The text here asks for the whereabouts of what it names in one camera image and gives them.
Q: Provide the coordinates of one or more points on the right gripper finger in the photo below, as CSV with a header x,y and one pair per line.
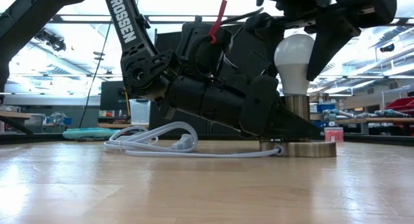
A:
x,y
326,39
268,29

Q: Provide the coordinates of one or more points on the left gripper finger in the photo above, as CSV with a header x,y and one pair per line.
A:
x,y
291,130

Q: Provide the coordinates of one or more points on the brass lamp socket base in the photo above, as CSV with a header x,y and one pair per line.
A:
x,y
307,149

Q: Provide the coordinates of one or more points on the white lightbulb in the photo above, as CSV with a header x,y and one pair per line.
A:
x,y
292,65

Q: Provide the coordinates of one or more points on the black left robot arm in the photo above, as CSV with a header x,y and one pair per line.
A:
x,y
129,29

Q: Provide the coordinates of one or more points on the blue storage bin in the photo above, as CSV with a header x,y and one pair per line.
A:
x,y
323,107

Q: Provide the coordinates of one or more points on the small red box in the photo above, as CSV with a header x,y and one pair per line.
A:
x,y
333,134

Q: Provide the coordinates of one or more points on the black ceiling device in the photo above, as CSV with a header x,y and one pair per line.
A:
x,y
387,48

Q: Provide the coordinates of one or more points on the wooden workbench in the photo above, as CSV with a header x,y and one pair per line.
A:
x,y
381,121

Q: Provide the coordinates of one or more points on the red storage bin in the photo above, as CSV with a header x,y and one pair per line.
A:
x,y
402,104

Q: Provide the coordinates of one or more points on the clear plastic container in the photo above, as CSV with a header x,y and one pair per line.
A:
x,y
139,112

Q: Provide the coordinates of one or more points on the black monitor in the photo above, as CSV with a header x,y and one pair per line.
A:
x,y
110,94

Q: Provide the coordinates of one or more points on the teal calculator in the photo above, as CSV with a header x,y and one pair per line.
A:
x,y
87,132

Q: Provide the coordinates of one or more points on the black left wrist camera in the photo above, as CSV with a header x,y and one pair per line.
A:
x,y
203,46

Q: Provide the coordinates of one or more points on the black aluminium table frame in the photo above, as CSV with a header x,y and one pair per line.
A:
x,y
48,138

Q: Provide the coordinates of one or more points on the black ceiling camera rig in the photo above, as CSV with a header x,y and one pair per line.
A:
x,y
50,39

